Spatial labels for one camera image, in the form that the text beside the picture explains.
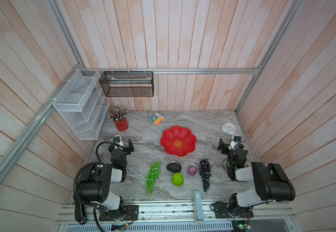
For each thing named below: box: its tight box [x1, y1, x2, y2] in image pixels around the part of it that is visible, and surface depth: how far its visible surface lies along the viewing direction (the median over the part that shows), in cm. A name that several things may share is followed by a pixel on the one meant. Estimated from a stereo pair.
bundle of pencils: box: [107, 105, 128, 122], surface depth 101 cm
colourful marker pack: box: [148, 112, 166, 127], surface depth 116 cm
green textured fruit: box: [171, 172, 184, 188], surface depth 81 cm
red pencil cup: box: [114, 116, 129, 132], surface depth 108 cm
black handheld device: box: [74, 200, 87, 225], surface depth 72 cm
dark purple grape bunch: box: [198, 158, 212, 192], surface depth 85 cm
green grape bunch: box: [145, 160, 162, 196], surface depth 83 cm
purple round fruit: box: [187, 165, 198, 177], surface depth 86 cm
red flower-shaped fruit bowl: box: [160, 125, 197, 158], surface depth 103 cm
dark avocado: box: [166, 162, 182, 173], surface depth 87 cm
